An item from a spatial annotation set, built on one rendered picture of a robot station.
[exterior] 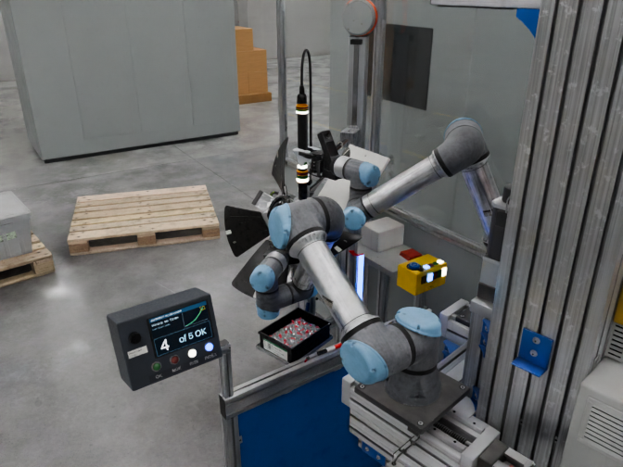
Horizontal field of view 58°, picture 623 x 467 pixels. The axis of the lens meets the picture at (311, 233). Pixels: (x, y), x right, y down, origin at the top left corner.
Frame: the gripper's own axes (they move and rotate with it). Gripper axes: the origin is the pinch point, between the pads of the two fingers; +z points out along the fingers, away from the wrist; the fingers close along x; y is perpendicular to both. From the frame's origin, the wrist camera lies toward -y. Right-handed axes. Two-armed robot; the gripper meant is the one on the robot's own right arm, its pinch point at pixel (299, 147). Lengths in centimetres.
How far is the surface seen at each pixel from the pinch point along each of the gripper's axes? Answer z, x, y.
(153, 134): 504, 225, 133
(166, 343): -30, -78, 31
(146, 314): -27, -81, 23
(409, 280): -43, 15, 44
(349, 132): 23, 54, 8
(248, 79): 643, 499, 110
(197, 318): -31, -68, 28
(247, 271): 9, -20, 47
